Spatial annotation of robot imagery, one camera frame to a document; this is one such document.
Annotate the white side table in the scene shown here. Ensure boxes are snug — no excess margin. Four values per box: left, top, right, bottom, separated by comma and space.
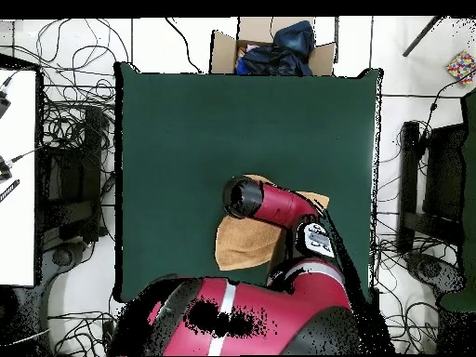
0, 68, 38, 287

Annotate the long black floor cable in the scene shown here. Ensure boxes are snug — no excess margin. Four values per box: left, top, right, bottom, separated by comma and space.
165, 17, 204, 73

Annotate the black metal stand frame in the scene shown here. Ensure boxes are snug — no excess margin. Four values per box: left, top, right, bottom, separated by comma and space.
395, 120, 468, 254
38, 107, 109, 243

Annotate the dark slanted rod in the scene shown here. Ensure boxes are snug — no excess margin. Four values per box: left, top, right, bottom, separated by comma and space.
401, 16, 445, 58

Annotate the dark blue clothes pile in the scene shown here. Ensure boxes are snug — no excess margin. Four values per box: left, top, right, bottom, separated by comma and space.
234, 20, 317, 77

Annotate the open cardboard box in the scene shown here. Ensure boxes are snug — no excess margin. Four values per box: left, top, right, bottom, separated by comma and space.
209, 16, 337, 77

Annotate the tan terry towel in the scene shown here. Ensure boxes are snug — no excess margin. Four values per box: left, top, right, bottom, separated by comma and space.
214, 173, 330, 271

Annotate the dark green table cloth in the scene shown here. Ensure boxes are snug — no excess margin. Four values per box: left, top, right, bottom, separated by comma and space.
113, 61, 384, 304

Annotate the multicoloured patterned box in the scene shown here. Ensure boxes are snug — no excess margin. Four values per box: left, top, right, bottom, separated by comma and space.
445, 49, 476, 86

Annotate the black flat bar tool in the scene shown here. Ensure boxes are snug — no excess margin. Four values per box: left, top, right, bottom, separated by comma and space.
0, 178, 20, 204

